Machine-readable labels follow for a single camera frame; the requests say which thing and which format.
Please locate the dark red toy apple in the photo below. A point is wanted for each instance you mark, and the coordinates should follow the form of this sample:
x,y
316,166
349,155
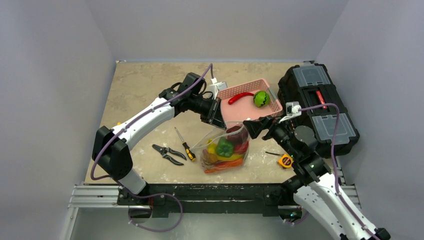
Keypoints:
x,y
237,134

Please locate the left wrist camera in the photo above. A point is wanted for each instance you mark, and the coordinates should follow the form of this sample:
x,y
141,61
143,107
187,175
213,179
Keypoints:
x,y
217,86

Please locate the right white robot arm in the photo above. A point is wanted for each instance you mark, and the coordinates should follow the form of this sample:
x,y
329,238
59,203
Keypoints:
x,y
315,187

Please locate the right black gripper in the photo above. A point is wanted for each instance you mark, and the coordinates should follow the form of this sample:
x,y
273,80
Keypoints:
x,y
269,126

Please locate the red toy chili pepper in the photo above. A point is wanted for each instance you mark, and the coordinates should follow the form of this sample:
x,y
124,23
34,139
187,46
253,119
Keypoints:
x,y
239,96

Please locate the red toy pomegranate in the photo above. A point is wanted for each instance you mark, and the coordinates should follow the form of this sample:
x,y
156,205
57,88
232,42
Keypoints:
x,y
241,148

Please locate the yellow tape measure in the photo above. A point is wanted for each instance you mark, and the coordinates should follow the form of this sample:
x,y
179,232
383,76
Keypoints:
x,y
285,160

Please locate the black yellow screwdriver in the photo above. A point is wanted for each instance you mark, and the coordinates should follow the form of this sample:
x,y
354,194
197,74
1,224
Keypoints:
x,y
187,149

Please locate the black tool box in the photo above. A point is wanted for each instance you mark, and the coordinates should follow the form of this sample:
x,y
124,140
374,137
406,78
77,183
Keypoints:
x,y
312,86

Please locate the green toy bell pepper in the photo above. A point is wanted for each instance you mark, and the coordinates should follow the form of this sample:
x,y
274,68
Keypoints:
x,y
225,148

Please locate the brown toy kiwi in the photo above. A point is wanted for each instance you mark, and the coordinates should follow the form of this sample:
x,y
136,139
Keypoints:
x,y
208,158

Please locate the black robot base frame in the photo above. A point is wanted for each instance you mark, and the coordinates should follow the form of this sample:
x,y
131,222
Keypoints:
x,y
285,212

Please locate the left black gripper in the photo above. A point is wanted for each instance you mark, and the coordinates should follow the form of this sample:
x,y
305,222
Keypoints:
x,y
214,115

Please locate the black pliers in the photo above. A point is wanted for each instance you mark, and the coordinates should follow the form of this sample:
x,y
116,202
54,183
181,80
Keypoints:
x,y
166,153

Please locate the orange toy carrot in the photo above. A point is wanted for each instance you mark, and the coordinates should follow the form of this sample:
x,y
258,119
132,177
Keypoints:
x,y
223,165

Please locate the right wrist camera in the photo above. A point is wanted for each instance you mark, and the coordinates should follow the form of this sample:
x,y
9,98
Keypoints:
x,y
293,110

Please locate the clear zip top bag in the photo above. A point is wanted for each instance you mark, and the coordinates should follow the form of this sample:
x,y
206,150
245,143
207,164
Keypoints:
x,y
214,136

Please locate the pink plastic basket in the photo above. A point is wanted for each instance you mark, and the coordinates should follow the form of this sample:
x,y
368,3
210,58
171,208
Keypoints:
x,y
244,108

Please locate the green striped toy melon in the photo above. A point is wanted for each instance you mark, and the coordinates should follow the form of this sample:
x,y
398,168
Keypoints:
x,y
261,99

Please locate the aluminium rail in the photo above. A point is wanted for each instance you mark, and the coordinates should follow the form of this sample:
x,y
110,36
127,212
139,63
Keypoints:
x,y
102,196

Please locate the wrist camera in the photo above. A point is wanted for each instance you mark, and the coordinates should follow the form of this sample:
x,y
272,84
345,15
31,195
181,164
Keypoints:
x,y
217,86
293,110

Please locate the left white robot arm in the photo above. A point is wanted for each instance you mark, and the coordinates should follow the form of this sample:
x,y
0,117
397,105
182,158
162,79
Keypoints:
x,y
112,146

